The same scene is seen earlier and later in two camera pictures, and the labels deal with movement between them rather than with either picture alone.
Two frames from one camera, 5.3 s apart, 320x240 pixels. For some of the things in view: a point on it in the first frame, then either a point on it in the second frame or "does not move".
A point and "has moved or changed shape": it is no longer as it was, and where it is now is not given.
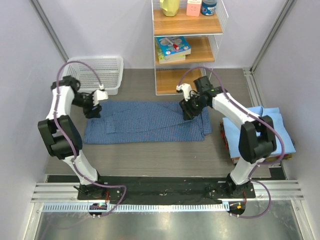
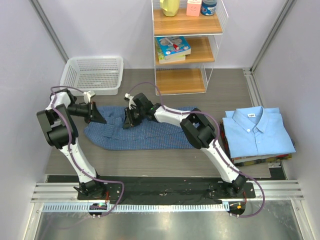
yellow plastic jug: (170, 7) does not move
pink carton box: (193, 7) does not move
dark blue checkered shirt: (140, 121) has moved or changed shape
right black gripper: (188, 112) -> (129, 122)
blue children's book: (169, 50) does not move
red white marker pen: (175, 46) does not move
